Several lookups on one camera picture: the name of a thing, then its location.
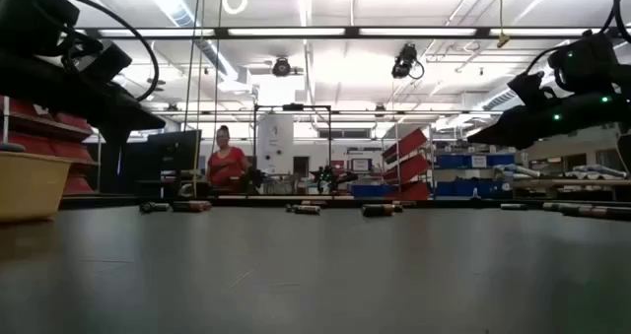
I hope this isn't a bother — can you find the wooden workbench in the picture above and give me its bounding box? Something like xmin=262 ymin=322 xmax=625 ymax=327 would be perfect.
xmin=512 ymin=177 xmax=631 ymax=202

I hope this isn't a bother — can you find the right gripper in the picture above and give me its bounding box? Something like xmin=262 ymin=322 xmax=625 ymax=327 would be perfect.
xmin=466 ymin=93 xmax=631 ymax=151

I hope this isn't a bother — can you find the black overhead camera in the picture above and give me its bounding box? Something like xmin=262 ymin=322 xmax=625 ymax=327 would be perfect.
xmin=390 ymin=42 xmax=426 ymax=81

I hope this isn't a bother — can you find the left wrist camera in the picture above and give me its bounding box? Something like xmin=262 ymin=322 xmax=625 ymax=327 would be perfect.
xmin=81 ymin=41 xmax=133 ymax=86

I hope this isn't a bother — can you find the person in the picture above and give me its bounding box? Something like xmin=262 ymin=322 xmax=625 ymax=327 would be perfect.
xmin=204 ymin=124 xmax=253 ymax=196

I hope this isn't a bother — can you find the black metal frame stand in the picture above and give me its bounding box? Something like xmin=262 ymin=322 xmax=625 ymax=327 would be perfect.
xmin=252 ymin=103 xmax=333 ymax=197

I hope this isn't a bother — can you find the grey material roll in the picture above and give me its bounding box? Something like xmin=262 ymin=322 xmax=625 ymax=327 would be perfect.
xmin=564 ymin=164 xmax=630 ymax=180
xmin=492 ymin=163 xmax=543 ymax=179

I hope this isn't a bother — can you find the red storage bin rack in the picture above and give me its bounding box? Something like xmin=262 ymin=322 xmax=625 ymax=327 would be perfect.
xmin=0 ymin=95 xmax=99 ymax=197

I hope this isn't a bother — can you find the black computer monitor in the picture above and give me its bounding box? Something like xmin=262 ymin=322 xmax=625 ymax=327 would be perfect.
xmin=147 ymin=129 xmax=203 ymax=173

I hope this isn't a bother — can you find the yellow plastic bin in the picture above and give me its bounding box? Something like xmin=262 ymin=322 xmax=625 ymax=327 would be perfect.
xmin=0 ymin=151 xmax=75 ymax=224

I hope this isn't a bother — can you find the white cylindrical tank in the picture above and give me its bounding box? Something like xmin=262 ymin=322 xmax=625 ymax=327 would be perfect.
xmin=256 ymin=114 xmax=296 ymax=176

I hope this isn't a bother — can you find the black overhead crossbar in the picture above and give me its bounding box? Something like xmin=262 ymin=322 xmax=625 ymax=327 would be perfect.
xmin=78 ymin=26 xmax=631 ymax=41

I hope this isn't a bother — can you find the black round ceiling device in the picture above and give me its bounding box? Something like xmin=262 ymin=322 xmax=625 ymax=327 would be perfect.
xmin=271 ymin=56 xmax=294 ymax=79

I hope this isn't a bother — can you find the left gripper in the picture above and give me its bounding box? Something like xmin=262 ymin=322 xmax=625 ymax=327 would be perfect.
xmin=0 ymin=52 xmax=167 ymax=147

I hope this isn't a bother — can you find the tilted red bin rack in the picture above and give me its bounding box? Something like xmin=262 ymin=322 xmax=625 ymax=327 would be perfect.
xmin=380 ymin=126 xmax=434 ymax=202

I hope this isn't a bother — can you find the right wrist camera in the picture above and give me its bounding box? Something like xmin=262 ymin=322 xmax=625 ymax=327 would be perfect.
xmin=507 ymin=70 xmax=549 ymax=111

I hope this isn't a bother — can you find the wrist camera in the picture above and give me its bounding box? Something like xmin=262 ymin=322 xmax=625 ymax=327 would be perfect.
xmin=507 ymin=70 xmax=549 ymax=111
xmin=81 ymin=41 xmax=133 ymax=86

